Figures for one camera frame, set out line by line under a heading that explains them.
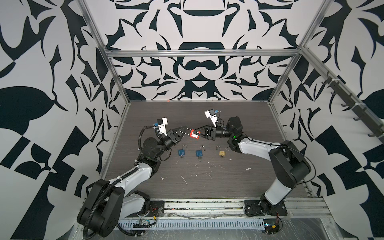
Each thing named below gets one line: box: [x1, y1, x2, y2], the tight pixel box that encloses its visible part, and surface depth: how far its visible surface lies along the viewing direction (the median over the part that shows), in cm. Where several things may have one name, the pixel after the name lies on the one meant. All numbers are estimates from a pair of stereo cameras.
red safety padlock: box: [189, 129, 201, 140], surface depth 74 cm
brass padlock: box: [216, 145, 226, 156], surface depth 96 cm
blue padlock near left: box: [178, 144, 188, 159], surface depth 94 cm
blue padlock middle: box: [196, 145, 206, 162], surface depth 93 cm
